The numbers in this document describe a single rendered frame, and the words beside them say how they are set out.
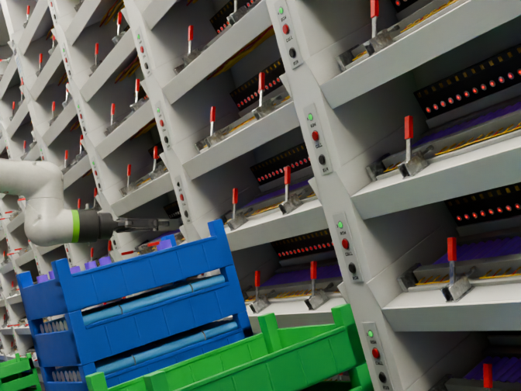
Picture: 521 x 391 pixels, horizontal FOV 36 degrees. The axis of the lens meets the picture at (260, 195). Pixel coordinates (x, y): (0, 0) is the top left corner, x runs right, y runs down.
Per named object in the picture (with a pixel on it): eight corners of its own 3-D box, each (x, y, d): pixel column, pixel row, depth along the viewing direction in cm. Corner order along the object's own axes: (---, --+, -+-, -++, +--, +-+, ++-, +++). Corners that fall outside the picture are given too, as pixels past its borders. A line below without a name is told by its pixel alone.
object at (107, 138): (158, 114, 209) (131, 67, 208) (101, 160, 264) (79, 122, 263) (220, 81, 218) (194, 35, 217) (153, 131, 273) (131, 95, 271)
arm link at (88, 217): (74, 247, 230) (80, 244, 222) (73, 205, 232) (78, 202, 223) (95, 247, 232) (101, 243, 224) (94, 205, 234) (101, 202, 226)
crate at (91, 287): (68, 313, 120) (54, 261, 120) (26, 320, 137) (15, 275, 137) (234, 264, 137) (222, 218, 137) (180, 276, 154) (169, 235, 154)
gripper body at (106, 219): (99, 210, 225) (132, 210, 229) (93, 214, 233) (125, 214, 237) (100, 237, 224) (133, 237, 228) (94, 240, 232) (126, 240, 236)
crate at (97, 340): (82, 365, 120) (68, 313, 120) (39, 367, 136) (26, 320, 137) (247, 309, 137) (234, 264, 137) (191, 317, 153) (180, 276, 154)
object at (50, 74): (65, 54, 274) (43, 18, 273) (35, 101, 328) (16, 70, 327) (115, 30, 283) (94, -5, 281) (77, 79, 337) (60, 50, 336)
